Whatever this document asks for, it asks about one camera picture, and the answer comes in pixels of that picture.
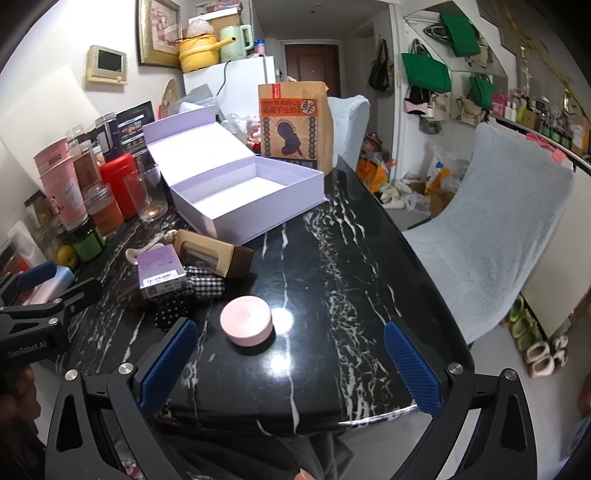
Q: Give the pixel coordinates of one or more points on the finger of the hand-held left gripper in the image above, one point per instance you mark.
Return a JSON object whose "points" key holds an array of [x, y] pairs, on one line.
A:
{"points": [[78, 295], [39, 273]]}

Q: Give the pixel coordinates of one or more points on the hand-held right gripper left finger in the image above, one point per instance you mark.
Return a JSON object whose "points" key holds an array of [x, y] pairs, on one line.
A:
{"points": [[168, 364]]}

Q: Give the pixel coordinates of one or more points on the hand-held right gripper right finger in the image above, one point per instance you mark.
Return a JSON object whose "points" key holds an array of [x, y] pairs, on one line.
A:
{"points": [[413, 374]]}

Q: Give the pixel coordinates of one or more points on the black polka dot scrunchie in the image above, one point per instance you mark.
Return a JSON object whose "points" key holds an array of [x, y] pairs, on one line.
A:
{"points": [[173, 307]]}

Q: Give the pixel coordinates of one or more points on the pearl wavy hair claw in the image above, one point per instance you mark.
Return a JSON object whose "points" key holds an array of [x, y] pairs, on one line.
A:
{"points": [[133, 256]]}

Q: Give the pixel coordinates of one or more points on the small purple box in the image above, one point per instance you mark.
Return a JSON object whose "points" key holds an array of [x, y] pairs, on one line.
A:
{"points": [[159, 265]]}

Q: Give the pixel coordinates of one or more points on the black white gingham scrunchie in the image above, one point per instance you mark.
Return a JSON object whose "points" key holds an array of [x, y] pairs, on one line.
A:
{"points": [[205, 284]]}

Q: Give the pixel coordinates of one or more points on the pink round compact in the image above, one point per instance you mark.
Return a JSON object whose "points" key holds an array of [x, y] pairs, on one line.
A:
{"points": [[244, 318]]}

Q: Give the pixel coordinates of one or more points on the kraft window box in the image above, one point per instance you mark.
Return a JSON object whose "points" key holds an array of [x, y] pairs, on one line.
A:
{"points": [[235, 263]]}

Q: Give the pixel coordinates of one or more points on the lavender gift box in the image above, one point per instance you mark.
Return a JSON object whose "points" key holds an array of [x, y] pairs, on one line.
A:
{"points": [[221, 217]]}

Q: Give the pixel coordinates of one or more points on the person's left hand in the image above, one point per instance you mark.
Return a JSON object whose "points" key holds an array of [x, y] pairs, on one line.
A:
{"points": [[16, 385]]}

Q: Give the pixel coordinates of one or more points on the white packet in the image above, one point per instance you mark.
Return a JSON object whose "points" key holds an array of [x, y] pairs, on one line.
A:
{"points": [[25, 244]]}

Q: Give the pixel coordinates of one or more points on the yellow fruit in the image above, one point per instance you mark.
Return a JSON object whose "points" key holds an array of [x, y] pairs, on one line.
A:
{"points": [[67, 256]]}

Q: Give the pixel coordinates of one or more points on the green jar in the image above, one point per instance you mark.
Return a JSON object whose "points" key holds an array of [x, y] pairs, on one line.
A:
{"points": [[87, 247]]}

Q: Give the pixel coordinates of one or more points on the pink paper cup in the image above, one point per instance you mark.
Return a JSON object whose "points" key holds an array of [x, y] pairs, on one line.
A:
{"points": [[51, 154], [64, 198]]}

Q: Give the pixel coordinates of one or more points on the glass jar orange contents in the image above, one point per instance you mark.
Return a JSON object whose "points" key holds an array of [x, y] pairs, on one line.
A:
{"points": [[106, 214]]}

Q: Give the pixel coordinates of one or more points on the clear jar brown contents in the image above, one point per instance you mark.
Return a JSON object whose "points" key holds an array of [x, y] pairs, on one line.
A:
{"points": [[85, 166]]}

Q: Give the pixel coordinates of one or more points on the clear drinking glass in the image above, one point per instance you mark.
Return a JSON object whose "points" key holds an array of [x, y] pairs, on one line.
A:
{"points": [[145, 198]]}

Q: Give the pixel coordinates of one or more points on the pair of green slippers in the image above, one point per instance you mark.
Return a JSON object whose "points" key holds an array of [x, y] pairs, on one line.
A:
{"points": [[521, 323]]}

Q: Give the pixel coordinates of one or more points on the red canister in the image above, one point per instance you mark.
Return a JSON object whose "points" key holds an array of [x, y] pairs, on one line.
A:
{"points": [[115, 180]]}

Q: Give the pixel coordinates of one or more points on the pair of beige slippers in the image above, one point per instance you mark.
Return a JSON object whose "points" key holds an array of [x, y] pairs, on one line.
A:
{"points": [[545, 357]]}

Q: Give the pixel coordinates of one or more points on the dark jar grey lid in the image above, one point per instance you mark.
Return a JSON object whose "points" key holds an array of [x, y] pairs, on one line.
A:
{"points": [[106, 134]]}

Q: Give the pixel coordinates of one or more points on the chair with pale leaf cover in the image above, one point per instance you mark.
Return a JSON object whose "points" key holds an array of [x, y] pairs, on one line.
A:
{"points": [[346, 124], [485, 221]]}

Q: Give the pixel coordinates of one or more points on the black printed box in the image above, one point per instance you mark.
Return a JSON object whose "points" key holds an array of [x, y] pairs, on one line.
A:
{"points": [[134, 127]]}

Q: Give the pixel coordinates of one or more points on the brown cardboard box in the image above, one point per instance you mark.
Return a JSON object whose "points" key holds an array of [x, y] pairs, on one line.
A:
{"points": [[438, 201]]}

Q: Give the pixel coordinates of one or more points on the orange plastic bag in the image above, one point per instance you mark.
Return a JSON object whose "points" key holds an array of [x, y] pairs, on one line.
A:
{"points": [[371, 170]]}

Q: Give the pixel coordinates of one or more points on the round woven fan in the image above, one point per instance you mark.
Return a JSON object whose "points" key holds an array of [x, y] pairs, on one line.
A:
{"points": [[170, 97]]}

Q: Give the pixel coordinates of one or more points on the grey plastic bag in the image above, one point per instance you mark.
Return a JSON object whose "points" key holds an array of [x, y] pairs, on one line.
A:
{"points": [[198, 99]]}

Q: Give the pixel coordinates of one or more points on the clear plastic bag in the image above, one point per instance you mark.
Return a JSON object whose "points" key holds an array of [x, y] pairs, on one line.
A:
{"points": [[238, 122]]}

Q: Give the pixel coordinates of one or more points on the brown printed paper bag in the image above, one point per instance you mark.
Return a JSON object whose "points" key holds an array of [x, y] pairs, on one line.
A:
{"points": [[295, 138]]}

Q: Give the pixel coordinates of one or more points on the framed picture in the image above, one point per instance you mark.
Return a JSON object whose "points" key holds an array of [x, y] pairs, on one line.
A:
{"points": [[157, 32]]}

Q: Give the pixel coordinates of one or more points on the yellow pot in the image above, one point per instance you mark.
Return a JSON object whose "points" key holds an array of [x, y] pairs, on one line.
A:
{"points": [[198, 55]]}

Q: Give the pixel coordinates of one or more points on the pink bag black bow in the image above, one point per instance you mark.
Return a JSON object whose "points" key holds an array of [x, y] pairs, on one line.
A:
{"points": [[415, 104]]}

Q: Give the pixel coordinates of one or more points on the white refrigerator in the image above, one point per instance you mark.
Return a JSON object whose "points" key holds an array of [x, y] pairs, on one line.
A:
{"points": [[244, 78]]}

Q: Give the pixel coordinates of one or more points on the row of small bottles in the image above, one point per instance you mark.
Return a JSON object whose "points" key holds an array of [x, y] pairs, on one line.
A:
{"points": [[545, 120]]}

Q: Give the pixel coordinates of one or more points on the pale green electric kettle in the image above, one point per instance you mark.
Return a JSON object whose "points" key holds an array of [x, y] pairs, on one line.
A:
{"points": [[233, 41]]}

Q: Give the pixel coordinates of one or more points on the green tote bag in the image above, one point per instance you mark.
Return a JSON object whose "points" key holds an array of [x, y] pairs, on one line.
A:
{"points": [[425, 74]]}

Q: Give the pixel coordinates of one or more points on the black hanging bag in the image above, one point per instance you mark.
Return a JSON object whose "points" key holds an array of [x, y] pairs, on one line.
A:
{"points": [[379, 69]]}

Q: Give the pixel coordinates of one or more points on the brown door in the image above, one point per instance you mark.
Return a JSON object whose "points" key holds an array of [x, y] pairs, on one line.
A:
{"points": [[311, 64]]}

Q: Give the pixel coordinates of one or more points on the wall intercom panel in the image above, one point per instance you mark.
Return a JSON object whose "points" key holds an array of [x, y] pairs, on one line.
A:
{"points": [[108, 62]]}

